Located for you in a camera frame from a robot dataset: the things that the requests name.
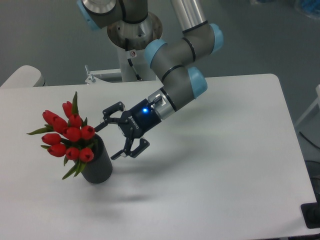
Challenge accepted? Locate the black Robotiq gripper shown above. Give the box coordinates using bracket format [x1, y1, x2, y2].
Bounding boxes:
[94, 99, 161, 160]

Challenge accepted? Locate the red tulip bouquet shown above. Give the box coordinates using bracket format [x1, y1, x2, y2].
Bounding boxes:
[27, 92, 98, 180]

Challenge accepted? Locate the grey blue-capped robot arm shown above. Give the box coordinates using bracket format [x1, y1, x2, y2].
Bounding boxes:
[77, 0, 224, 159]

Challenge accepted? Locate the dark grey ribbed vase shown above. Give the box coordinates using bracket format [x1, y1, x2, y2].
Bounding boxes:
[81, 134, 113, 184]

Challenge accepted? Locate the white chair armrest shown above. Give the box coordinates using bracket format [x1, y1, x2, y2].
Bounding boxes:
[0, 65, 47, 89]

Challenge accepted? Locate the black device at table edge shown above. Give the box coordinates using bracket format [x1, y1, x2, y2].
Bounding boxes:
[300, 202, 320, 229]

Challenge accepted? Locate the blue clear plastic bag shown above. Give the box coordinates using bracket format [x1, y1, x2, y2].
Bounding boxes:
[294, 0, 320, 20]

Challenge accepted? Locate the black pedestal cable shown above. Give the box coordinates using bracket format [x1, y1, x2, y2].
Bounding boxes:
[124, 37, 143, 82]

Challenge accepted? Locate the white metal base frame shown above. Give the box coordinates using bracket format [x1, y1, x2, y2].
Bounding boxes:
[84, 64, 163, 85]

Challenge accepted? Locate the black floor cable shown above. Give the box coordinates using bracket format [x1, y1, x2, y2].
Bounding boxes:
[299, 131, 320, 149]

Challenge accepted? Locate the white side table frame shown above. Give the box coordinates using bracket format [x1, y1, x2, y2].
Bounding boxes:
[293, 85, 320, 130]

